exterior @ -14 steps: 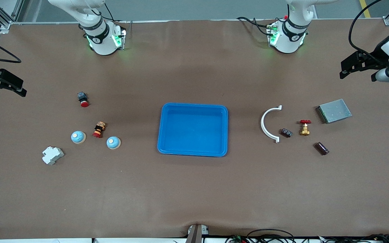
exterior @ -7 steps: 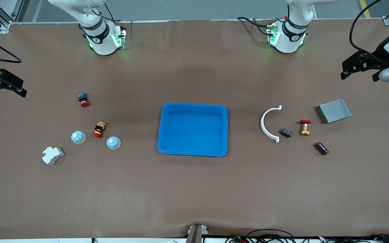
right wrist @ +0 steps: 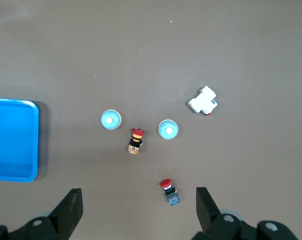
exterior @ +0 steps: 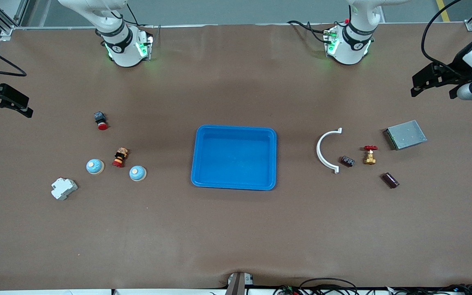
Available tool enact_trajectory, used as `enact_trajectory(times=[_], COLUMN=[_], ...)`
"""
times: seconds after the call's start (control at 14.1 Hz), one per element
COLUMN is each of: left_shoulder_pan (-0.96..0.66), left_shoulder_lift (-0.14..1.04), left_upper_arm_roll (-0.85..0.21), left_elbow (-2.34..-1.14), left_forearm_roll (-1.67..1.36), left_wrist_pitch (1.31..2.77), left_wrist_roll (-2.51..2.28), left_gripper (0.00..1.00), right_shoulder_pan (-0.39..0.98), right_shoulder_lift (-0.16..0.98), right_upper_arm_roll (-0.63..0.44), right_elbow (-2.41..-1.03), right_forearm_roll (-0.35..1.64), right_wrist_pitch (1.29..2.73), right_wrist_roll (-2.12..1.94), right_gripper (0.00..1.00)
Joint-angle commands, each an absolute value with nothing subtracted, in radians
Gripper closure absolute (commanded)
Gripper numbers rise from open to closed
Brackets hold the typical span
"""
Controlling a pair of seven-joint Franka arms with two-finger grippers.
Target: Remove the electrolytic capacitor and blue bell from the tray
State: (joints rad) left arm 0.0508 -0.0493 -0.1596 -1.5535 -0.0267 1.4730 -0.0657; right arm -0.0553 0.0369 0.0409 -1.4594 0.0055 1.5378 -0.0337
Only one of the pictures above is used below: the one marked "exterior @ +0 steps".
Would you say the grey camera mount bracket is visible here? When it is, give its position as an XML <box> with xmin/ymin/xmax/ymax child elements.
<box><xmin>225</xmin><ymin>271</ymin><xmax>254</xmax><ymax>295</ymax></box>

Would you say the red yellow emergency stop button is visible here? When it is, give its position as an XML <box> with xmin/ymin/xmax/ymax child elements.
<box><xmin>112</xmin><ymin>147</ymin><xmax>130</xmax><ymax>168</ymax></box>

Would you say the brown table cover sheet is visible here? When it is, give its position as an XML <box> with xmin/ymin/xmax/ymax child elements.
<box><xmin>0</xmin><ymin>23</ymin><xmax>472</xmax><ymax>291</ymax></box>

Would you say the white circuit breaker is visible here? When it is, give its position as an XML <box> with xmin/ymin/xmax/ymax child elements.
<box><xmin>51</xmin><ymin>177</ymin><xmax>78</xmax><ymax>201</ymax></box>

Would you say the blue desk bell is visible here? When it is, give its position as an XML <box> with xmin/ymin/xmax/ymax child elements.
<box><xmin>129</xmin><ymin>165</ymin><xmax>147</xmax><ymax>182</ymax></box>
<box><xmin>86</xmin><ymin>159</ymin><xmax>105</xmax><ymax>175</ymax></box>

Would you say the black looped cable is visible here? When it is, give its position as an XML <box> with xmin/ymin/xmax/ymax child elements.
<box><xmin>300</xmin><ymin>277</ymin><xmax>359</xmax><ymax>295</ymax></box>

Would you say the grey metal box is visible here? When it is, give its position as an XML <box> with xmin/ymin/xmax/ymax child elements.
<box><xmin>383</xmin><ymin>120</ymin><xmax>428</xmax><ymax>151</ymax></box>

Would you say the blue plastic tray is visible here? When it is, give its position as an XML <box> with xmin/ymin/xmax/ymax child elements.
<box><xmin>191</xmin><ymin>125</ymin><xmax>277</xmax><ymax>191</ymax></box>

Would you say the dark brown cylindrical capacitor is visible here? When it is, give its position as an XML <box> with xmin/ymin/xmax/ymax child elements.
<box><xmin>381</xmin><ymin>172</ymin><xmax>400</xmax><ymax>189</ymax></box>

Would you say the black base power cable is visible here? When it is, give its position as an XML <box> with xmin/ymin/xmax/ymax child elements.
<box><xmin>123</xmin><ymin>2</ymin><xmax>140</xmax><ymax>26</ymax></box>
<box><xmin>287</xmin><ymin>20</ymin><xmax>331</xmax><ymax>43</ymax></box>

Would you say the black cable bundle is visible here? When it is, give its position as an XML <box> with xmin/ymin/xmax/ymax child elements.
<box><xmin>390</xmin><ymin>284</ymin><xmax>472</xmax><ymax>295</ymax></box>

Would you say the white curved pipe clamp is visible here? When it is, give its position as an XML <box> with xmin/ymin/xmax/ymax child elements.
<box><xmin>316</xmin><ymin>127</ymin><xmax>343</xmax><ymax>174</ymax></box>

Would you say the red button blue-black body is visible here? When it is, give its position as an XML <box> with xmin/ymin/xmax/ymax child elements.
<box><xmin>94</xmin><ymin>111</ymin><xmax>109</xmax><ymax>131</ymax></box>

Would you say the brass valve red handle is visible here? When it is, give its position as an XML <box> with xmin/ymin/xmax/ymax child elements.
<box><xmin>363</xmin><ymin>145</ymin><xmax>378</xmax><ymax>165</ymax></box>

